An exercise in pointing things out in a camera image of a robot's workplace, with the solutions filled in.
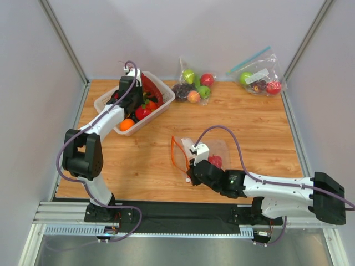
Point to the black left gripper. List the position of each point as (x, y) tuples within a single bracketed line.
[(134, 101)]

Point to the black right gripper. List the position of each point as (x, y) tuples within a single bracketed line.
[(192, 172)]

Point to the red fake lobster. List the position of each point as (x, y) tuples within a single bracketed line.
[(152, 91)]

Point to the orange zip top bag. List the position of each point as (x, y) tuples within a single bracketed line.
[(181, 156)]

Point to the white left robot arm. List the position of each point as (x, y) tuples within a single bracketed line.
[(82, 153)]

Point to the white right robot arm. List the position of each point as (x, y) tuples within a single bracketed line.
[(319, 196)]

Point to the fake red bell pepper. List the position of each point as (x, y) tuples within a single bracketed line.
[(215, 160)]

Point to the purple grapes in bag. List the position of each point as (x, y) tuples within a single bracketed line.
[(181, 91)]

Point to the green pear in bag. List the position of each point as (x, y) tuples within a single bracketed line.
[(188, 76)]

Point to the peach in bag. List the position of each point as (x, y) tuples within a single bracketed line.
[(193, 97)]

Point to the clear bag of fruit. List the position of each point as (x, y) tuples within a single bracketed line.
[(194, 85)]

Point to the green apple in bag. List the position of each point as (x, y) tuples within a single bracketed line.
[(204, 91)]

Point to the red apple in bag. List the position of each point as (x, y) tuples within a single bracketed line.
[(207, 80)]

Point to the green apple blue bag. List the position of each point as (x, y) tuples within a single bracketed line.
[(243, 76)]

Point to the dark plum blue bag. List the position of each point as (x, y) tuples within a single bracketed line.
[(259, 86)]

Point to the red apple blue bag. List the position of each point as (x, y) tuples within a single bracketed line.
[(273, 87)]

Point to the blue zip top bag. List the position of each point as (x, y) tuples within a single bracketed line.
[(264, 65)]

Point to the red apple front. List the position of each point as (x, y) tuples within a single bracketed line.
[(142, 112)]

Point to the black grape bunch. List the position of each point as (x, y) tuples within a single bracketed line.
[(133, 117)]

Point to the orange fruit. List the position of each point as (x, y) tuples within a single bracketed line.
[(126, 124)]

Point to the white plastic basket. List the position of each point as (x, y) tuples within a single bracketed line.
[(167, 95)]

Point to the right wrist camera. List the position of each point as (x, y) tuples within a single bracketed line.
[(200, 152)]

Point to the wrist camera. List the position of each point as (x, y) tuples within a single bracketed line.
[(200, 152), (134, 72)]

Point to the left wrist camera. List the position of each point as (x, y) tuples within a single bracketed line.
[(134, 72)]

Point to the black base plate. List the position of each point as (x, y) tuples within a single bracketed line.
[(195, 217)]

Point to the white slotted cable duct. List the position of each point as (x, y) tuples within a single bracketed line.
[(107, 231)]

